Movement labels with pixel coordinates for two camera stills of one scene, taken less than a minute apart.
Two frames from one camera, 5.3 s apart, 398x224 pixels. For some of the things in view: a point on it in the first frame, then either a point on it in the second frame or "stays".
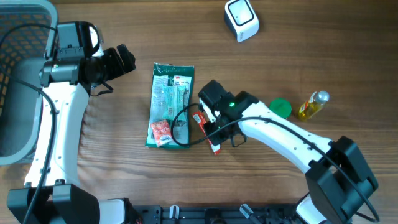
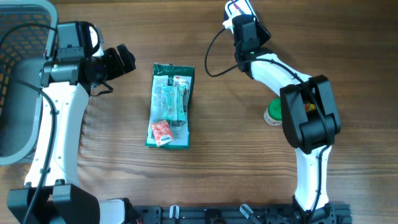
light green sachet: [173, 101] stays
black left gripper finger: [113, 65] stays
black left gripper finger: [127, 57] stays
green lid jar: [282, 107] stays
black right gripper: [219, 138] → [262, 37]
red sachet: [199, 117] → [235, 5]
